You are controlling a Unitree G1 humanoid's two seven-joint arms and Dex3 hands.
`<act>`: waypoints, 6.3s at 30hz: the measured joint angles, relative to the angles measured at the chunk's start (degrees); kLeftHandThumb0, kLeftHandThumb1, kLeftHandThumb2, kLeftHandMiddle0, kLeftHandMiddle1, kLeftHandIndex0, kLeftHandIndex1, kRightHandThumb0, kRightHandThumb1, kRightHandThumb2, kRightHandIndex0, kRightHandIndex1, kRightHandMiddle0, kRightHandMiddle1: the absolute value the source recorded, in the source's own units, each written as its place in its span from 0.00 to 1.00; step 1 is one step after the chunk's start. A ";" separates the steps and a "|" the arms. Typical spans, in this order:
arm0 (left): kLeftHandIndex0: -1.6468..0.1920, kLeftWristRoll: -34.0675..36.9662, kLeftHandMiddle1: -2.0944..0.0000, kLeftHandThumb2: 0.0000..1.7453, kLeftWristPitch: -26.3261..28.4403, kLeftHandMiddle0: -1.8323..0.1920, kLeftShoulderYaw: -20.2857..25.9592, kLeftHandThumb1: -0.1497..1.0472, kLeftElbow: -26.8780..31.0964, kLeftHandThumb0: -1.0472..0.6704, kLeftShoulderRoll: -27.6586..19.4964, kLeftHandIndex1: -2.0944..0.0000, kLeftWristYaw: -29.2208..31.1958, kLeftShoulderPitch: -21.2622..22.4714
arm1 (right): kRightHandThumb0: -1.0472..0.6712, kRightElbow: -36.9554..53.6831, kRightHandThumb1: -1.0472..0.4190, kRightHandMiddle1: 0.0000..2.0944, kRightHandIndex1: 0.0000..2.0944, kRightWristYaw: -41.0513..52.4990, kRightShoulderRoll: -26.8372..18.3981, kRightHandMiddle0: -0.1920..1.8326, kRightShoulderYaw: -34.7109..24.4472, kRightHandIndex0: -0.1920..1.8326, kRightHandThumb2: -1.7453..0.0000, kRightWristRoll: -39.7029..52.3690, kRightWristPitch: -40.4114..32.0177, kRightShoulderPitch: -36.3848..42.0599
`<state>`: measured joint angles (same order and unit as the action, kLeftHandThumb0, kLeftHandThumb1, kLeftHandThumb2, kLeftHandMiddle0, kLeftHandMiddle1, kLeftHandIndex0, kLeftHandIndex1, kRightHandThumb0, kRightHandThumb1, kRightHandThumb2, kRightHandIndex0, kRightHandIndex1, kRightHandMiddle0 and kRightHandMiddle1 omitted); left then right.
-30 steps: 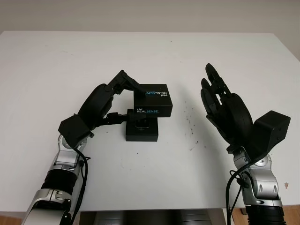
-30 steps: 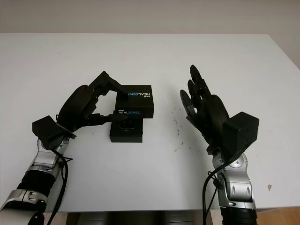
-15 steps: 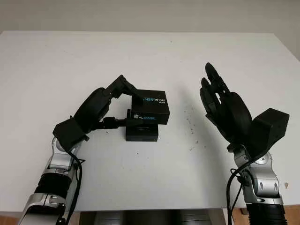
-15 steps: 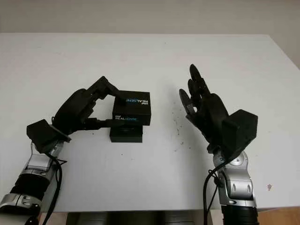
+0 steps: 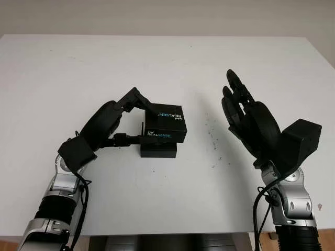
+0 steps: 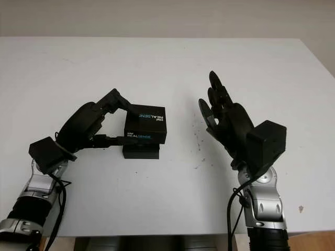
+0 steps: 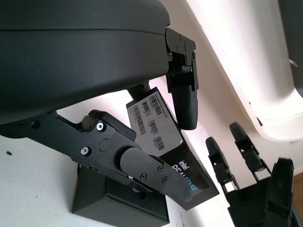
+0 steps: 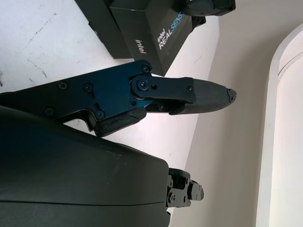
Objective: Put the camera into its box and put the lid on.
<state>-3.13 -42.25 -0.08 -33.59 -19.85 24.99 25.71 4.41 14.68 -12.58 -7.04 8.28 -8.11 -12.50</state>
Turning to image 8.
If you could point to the black RealSense box lid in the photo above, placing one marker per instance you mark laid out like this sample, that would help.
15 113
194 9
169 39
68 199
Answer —
170 35

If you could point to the white rounded panel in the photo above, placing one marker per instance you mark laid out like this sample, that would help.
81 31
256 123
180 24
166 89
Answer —
288 142

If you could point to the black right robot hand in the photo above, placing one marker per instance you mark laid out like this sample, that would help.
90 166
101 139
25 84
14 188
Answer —
71 170

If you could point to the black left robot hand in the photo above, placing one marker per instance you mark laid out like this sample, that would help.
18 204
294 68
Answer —
208 6

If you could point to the black camera box base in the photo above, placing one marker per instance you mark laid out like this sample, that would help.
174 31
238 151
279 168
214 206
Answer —
101 19

